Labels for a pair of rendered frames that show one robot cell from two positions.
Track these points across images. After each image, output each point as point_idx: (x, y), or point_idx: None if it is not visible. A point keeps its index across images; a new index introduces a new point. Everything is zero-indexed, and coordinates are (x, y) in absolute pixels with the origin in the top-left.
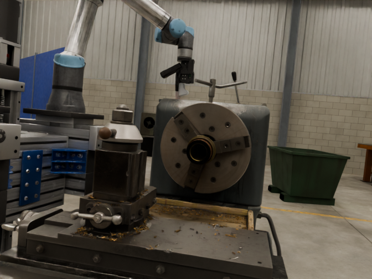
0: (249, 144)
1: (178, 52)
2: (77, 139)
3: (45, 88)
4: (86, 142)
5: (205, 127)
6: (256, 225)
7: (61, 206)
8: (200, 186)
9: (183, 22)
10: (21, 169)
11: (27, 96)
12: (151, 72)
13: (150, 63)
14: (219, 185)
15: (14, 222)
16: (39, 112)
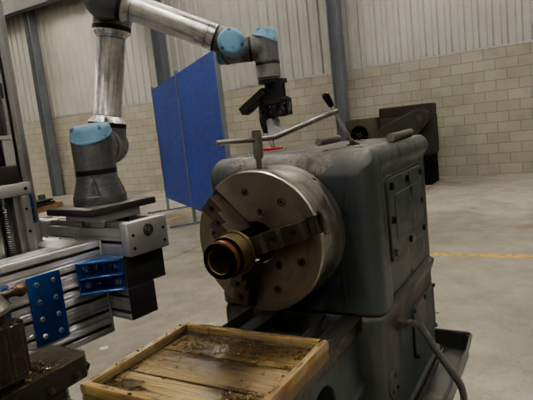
0: (324, 227)
1: (256, 71)
2: (112, 241)
3: (193, 119)
4: (119, 246)
5: (251, 210)
6: (530, 294)
7: (223, 289)
8: (262, 300)
9: (236, 32)
10: (29, 301)
11: (178, 134)
12: (352, 54)
13: (349, 40)
14: (287, 297)
15: (160, 319)
16: (61, 213)
